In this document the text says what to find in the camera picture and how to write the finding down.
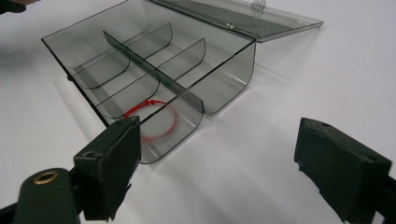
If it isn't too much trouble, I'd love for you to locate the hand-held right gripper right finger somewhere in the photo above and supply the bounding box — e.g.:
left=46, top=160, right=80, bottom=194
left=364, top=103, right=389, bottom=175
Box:
left=293, top=117, right=393, bottom=224

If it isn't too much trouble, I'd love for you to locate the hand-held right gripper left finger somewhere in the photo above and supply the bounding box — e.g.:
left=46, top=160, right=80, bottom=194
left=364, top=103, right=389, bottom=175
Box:
left=73, top=115, right=142, bottom=222

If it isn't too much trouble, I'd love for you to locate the clear grey compartment box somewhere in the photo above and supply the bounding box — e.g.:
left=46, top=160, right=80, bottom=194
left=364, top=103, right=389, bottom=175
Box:
left=40, top=0, right=325, bottom=165

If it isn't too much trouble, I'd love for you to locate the white board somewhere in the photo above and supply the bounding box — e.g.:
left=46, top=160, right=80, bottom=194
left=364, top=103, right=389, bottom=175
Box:
left=0, top=0, right=396, bottom=224

